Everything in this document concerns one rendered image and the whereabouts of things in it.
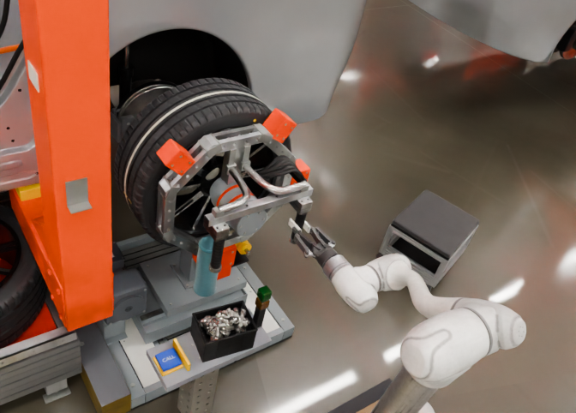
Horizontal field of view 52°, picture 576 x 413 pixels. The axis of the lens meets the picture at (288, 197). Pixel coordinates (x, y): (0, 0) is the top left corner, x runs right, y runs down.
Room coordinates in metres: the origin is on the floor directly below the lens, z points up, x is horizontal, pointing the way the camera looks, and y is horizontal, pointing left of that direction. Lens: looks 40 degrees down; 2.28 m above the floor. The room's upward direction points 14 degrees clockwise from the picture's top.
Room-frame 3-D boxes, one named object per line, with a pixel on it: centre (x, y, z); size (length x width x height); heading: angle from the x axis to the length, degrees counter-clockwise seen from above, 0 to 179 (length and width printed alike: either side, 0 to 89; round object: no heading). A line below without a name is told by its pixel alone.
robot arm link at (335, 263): (1.42, -0.22, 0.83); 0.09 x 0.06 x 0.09; 133
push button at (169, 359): (1.15, 0.27, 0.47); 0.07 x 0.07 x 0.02; 43
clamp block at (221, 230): (1.38, 0.21, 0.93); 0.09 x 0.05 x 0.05; 43
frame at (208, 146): (1.65, 0.22, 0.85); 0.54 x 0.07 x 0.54; 133
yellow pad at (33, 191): (1.61, 0.96, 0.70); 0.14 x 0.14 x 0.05; 43
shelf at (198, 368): (1.26, 0.14, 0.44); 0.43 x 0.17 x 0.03; 133
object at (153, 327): (1.74, 0.38, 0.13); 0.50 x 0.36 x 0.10; 133
